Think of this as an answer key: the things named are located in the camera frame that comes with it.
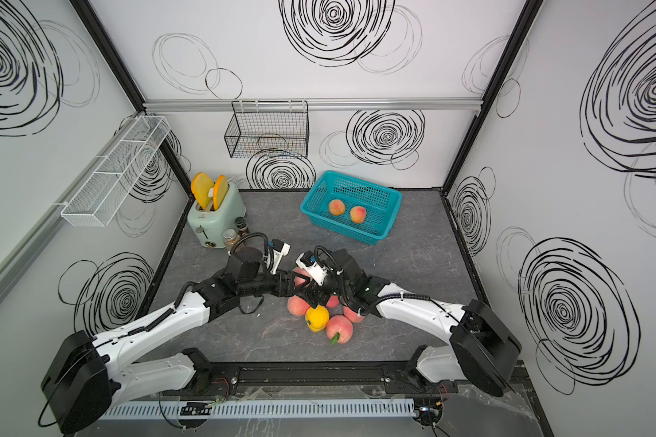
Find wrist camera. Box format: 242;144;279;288
296;251;328;286
268;239;291;275

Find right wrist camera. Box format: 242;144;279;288
296;251;328;286

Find lower yellow pepper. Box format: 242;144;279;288
304;305;331;332

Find yellow toast slice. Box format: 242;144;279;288
211;175;229;210
191;172;215;210

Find black cap spice bottle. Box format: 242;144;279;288
234;217;250;238

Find silver cap spice jar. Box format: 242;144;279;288
222;229;241;251

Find white slotted cable duct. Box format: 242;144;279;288
101;399;417;421

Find pink peach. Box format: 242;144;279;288
287;296;311;317
343;306;364;323
293;267;313;288
326;296;340;309
325;315;354;345

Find mint green toaster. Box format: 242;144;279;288
187;182;247;249

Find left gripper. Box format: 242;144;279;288
239;267;311;300

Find black wire wall basket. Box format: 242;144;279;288
223;99;310;158

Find teal plastic basket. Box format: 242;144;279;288
300;171;403;245

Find right yellow toast slice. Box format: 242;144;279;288
211;175;229;210

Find left yellow toast slice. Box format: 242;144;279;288
191;172;215;210

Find white wire wall shelf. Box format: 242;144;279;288
60;115;171;228

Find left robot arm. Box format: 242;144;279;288
41;247;326;434

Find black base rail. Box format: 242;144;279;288
182;361;458;396

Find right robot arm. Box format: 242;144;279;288
296;246;522;397

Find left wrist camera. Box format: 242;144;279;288
268;239;291;275

